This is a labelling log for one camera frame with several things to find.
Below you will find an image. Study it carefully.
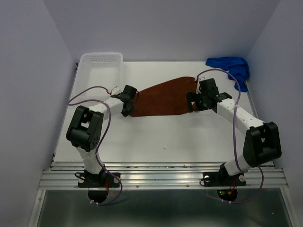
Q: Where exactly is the white plastic basket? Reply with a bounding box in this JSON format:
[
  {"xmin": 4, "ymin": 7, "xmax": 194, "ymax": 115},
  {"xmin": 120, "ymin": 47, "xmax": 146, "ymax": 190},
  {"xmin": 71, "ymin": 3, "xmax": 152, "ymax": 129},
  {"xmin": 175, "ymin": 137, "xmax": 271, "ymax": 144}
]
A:
[{"xmin": 72, "ymin": 52, "xmax": 124, "ymax": 96}]

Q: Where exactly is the brown towel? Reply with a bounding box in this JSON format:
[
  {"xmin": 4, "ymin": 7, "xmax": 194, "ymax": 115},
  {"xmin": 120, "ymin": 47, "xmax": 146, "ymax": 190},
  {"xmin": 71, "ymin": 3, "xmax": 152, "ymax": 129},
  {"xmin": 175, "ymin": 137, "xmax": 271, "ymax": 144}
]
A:
[{"xmin": 131, "ymin": 77, "xmax": 196, "ymax": 117}]

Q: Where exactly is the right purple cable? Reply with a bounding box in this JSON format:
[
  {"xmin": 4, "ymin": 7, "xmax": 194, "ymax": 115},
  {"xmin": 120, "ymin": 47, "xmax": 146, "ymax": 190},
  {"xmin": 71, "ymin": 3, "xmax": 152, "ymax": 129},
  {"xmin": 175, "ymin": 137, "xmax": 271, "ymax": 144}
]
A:
[{"xmin": 195, "ymin": 68, "xmax": 265, "ymax": 204}]

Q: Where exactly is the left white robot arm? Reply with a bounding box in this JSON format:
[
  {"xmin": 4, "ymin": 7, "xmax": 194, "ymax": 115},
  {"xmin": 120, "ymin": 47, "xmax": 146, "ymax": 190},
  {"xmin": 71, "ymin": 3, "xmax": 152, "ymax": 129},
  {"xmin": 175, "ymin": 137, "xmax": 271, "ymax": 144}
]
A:
[{"xmin": 66, "ymin": 85, "xmax": 139, "ymax": 186}]

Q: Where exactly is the aluminium rail frame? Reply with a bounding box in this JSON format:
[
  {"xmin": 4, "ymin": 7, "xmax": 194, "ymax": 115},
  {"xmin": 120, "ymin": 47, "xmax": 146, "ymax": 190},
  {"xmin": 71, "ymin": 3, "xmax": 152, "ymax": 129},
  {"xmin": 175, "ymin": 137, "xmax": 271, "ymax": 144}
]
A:
[{"xmin": 29, "ymin": 151, "xmax": 299, "ymax": 227}]

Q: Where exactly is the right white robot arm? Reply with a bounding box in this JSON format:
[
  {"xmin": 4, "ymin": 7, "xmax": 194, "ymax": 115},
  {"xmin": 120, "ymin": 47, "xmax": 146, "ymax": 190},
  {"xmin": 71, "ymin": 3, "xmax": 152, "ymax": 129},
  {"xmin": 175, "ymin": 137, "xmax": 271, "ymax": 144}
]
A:
[{"xmin": 187, "ymin": 79, "xmax": 282, "ymax": 184}]

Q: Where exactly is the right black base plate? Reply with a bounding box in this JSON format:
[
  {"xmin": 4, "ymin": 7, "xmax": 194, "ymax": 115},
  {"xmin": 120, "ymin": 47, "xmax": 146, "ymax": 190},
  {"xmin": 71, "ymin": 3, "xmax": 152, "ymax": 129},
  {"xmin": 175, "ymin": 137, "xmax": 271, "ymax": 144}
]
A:
[{"xmin": 200, "ymin": 172, "xmax": 246, "ymax": 187}]

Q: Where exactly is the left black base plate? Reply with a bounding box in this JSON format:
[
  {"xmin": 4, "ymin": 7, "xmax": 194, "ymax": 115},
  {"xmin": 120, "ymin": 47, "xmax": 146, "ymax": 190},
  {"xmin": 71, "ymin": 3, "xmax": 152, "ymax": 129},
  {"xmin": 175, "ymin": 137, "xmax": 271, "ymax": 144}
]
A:
[{"xmin": 74, "ymin": 170, "xmax": 120, "ymax": 189}]

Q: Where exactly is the blue towel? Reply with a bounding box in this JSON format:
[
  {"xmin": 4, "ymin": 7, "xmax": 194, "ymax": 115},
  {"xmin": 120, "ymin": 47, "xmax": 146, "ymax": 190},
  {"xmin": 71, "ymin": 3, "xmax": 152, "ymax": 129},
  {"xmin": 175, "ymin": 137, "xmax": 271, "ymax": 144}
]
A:
[{"xmin": 205, "ymin": 56, "xmax": 250, "ymax": 92}]

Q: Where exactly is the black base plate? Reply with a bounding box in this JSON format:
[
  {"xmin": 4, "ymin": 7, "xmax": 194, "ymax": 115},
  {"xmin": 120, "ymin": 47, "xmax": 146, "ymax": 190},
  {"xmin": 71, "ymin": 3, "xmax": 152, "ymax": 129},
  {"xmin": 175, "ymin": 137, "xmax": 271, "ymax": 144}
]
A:
[
  {"xmin": 74, "ymin": 170, "xmax": 120, "ymax": 189},
  {"xmin": 200, "ymin": 172, "xmax": 246, "ymax": 187}
]

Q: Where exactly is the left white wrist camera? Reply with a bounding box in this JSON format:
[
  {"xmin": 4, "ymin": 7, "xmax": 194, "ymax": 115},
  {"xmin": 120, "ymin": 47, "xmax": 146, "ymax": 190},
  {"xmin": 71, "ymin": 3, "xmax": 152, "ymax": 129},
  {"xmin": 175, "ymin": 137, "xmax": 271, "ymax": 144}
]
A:
[{"xmin": 109, "ymin": 86, "xmax": 122, "ymax": 96}]

